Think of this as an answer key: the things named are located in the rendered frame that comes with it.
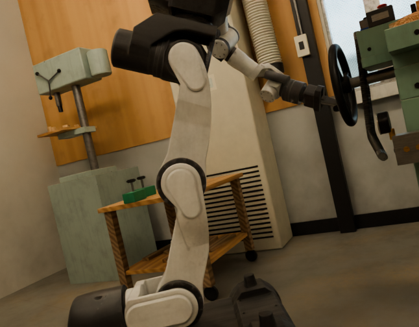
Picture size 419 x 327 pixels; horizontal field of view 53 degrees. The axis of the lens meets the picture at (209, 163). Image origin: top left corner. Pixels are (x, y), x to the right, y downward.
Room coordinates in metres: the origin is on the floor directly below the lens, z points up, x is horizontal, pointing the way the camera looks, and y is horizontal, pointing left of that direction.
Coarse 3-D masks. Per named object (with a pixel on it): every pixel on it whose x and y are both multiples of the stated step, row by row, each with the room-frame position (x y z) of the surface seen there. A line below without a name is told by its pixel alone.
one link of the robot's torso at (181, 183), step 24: (168, 168) 1.17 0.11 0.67; (192, 168) 1.17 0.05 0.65; (168, 192) 1.17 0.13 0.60; (192, 192) 1.16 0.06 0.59; (192, 216) 1.16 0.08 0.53; (192, 240) 1.19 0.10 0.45; (168, 264) 1.20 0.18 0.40; (192, 264) 1.21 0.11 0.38; (168, 288) 1.19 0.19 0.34; (192, 288) 1.19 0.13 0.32
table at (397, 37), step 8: (408, 24) 1.10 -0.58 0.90; (416, 24) 1.09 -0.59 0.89; (384, 32) 1.13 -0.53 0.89; (392, 32) 1.11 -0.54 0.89; (400, 32) 1.11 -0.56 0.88; (408, 32) 1.10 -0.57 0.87; (416, 32) 1.09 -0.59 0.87; (392, 40) 1.12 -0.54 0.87; (400, 40) 1.11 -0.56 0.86; (408, 40) 1.10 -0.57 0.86; (416, 40) 1.09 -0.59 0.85; (392, 48) 1.12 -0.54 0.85; (400, 48) 1.11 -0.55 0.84; (408, 48) 1.13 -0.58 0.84; (416, 48) 1.17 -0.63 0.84; (376, 56) 1.33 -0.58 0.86; (384, 56) 1.32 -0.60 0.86; (368, 64) 1.34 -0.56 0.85; (376, 64) 1.34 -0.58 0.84; (384, 64) 1.38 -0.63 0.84; (392, 64) 1.44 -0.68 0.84
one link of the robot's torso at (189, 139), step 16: (176, 48) 1.17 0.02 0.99; (192, 48) 1.17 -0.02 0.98; (176, 64) 1.17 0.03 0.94; (192, 64) 1.17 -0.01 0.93; (192, 80) 1.17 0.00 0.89; (208, 80) 1.19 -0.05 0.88; (192, 96) 1.18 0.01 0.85; (208, 96) 1.18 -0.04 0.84; (176, 112) 1.20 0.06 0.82; (192, 112) 1.19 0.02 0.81; (208, 112) 1.19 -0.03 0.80; (176, 128) 1.21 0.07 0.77; (192, 128) 1.21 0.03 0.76; (208, 128) 1.21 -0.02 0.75; (176, 144) 1.21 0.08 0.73; (192, 144) 1.21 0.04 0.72; (208, 144) 1.21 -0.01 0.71; (176, 160) 1.19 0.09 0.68; (192, 160) 1.19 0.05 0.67; (160, 176) 1.19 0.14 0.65; (160, 192) 1.19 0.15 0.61
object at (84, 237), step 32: (64, 64) 2.95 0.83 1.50; (96, 64) 2.87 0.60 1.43; (64, 128) 2.92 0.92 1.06; (96, 160) 3.03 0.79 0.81; (64, 192) 2.87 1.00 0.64; (96, 192) 2.75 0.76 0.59; (128, 192) 3.01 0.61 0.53; (64, 224) 2.90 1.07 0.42; (96, 224) 2.78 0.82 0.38; (128, 224) 2.94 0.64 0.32; (64, 256) 2.93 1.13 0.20; (96, 256) 2.81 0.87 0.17; (128, 256) 2.87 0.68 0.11
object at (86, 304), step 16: (112, 288) 1.25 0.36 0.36; (240, 288) 1.43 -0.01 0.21; (256, 288) 1.39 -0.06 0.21; (272, 288) 1.45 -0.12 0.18; (80, 304) 1.21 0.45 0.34; (96, 304) 1.20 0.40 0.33; (112, 304) 1.19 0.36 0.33; (208, 304) 1.46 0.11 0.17; (224, 304) 1.43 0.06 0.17; (240, 304) 1.34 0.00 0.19; (256, 304) 1.31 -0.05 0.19; (272, 304) 1.28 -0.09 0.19; (80, 320) 1.18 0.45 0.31; (96, 320) 1.17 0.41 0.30; (112, 320) 1.17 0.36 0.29; (208, 320) 1.33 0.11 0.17; (224, 320) 1.30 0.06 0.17; (240, 320) 1.23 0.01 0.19; (256, 320) 1.19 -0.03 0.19; (272, 320) 1.07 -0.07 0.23; (288, 320) 1.15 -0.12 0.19
